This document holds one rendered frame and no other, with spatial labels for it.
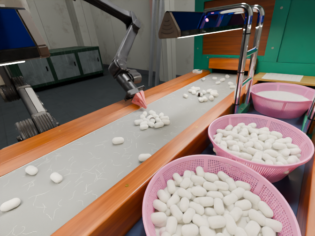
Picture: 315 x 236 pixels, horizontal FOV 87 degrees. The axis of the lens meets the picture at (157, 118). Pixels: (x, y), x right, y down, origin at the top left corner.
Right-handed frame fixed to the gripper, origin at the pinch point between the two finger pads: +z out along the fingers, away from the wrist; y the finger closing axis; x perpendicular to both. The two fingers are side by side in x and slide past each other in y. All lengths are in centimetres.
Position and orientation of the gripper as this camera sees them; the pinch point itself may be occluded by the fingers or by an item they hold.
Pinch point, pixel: (145, 106)
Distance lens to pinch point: 77.4
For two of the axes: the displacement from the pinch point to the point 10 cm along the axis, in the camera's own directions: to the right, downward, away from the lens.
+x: -4.1, 5.2, 7.5
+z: 6.2, 7.6, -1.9
